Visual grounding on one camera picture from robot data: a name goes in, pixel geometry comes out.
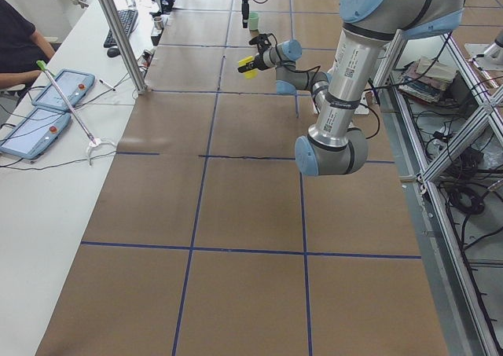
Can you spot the yellow paper cup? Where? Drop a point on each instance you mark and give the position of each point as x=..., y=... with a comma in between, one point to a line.
x=248, y=75

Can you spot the green paper cup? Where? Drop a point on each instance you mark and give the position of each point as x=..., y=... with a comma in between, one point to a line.
x=253, y=21

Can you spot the steel cylinder cup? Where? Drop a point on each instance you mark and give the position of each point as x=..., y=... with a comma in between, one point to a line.
x=158, y=23

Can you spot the stack of books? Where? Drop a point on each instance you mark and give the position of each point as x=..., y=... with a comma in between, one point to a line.
x=426, y=80

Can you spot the black computer mouse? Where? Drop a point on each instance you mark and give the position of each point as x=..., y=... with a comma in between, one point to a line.
x=113, y=51

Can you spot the black marker pen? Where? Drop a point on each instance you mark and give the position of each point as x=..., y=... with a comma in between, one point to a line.
x=108, y=86

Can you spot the reacher grabber stick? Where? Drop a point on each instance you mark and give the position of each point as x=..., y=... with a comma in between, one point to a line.
x=94, y=142

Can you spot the teach pendant tablet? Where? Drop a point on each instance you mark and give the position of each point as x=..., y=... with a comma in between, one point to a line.
x=35, y=134
x=74, y=86

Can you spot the seated person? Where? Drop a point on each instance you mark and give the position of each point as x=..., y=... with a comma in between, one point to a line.
x=22, y=45

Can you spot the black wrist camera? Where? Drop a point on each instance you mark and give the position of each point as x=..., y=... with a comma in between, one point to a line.
x=261, y=41

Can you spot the white pedestal base plate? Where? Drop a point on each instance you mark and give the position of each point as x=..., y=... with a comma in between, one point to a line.
x=362, y=109

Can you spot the aluminium frame post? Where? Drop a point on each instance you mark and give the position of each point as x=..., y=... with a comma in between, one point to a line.
x=110, y=11

